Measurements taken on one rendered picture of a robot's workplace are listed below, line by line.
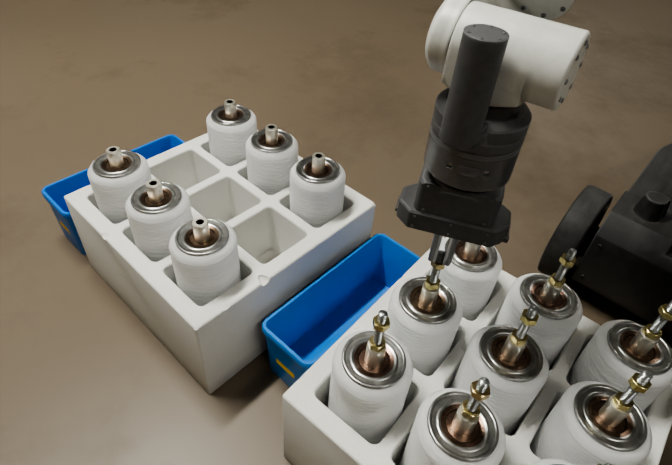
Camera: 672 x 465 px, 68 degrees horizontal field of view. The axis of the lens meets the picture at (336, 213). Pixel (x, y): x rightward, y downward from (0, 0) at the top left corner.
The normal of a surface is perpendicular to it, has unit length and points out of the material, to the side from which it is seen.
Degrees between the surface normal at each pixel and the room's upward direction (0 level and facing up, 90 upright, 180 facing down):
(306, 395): 0
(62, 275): 0
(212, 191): 90
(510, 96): 90
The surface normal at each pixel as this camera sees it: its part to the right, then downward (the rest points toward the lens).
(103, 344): 0.06, -0.74
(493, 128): -0.02, -0.05
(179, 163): 0.73, 0.49
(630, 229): -0.43, -0.19
